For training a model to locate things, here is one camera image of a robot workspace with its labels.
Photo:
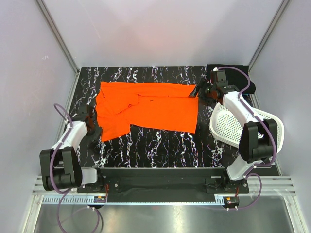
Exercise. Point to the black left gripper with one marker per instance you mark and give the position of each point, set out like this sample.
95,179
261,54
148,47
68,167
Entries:
96,135

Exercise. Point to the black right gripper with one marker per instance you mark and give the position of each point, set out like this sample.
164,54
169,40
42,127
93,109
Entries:
201,88

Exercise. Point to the orange t shirt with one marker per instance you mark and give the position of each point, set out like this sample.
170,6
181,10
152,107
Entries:
162,106

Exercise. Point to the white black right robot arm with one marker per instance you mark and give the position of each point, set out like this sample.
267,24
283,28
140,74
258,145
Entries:
258,141

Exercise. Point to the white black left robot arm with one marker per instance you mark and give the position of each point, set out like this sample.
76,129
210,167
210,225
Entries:
60,168

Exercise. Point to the folded black t shirt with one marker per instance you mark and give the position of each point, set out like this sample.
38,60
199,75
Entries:
234,77

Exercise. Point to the white perforated plastic basket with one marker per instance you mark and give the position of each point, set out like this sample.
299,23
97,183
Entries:
226,128

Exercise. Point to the black marble pattern mat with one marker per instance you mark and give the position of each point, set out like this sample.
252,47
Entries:
144,147

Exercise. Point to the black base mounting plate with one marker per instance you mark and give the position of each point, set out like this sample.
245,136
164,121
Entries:
163,185

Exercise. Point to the left orange connector board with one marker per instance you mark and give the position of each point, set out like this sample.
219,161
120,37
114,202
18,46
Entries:
100,199

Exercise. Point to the orange connector board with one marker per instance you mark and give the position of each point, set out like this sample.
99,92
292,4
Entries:
100,199
232,200

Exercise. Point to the right orange connector board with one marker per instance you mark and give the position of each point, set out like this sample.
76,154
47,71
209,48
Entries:
232,200

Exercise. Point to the aluminium front frame rail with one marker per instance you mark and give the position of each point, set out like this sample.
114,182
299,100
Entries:
265,186

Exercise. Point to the right aluminium corner post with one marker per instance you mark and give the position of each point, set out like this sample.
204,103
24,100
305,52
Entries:
272,25

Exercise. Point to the aluminium corner post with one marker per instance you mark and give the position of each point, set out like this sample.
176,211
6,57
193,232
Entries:
57,35
272,25

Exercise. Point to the left aluminium corner post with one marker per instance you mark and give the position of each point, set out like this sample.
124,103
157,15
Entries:
57,35

